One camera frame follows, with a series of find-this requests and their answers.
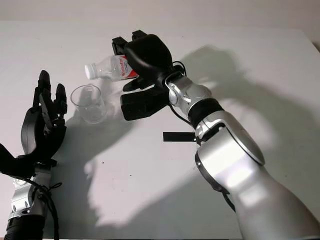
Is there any clear plastic cup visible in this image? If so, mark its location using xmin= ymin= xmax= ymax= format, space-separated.
xmin=70 ymin=84 xmax=108 ymax=125

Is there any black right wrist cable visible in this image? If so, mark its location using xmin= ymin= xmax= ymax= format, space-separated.
xmin=166 ymin=60 xmax=199 ymax=131

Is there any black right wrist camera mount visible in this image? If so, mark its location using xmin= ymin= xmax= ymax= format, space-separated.
xmin=120 ymin=85 xmax=169 ymax=122

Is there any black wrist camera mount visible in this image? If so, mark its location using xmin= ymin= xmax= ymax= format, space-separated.
xmin=0 ymin=142 xmax=35 ymax=180
xmin=120 ymin=85 xmax=169 ymax=122

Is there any black tape strip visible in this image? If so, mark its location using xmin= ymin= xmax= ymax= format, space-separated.
xmin=162 ymin=131 xmax=195 ymax=143

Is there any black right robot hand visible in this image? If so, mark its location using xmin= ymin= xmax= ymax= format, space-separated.
xmin=111 ymin=29 xmax=175 ymax=93

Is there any clear water bottle red label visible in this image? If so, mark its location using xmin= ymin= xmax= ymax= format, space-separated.
xmin=84 ymin=55 xmax=140 ymax=81

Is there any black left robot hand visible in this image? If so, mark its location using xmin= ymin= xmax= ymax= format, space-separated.
xmin=20 ymin=69 xmax=69 ymax=164

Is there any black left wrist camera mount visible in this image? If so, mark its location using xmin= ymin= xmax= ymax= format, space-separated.
xmin=0 ymin=142 xmax=35 ymax=180

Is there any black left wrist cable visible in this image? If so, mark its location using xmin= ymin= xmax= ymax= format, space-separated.
xmin=13 ymin=176 xmax=63 ymax=240

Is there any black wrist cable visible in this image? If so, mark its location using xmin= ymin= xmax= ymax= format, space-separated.
xmin=13 ymin=176 xmax=63 ymax=240
xmin=166 ymin=60 xmax=199 ymax=131

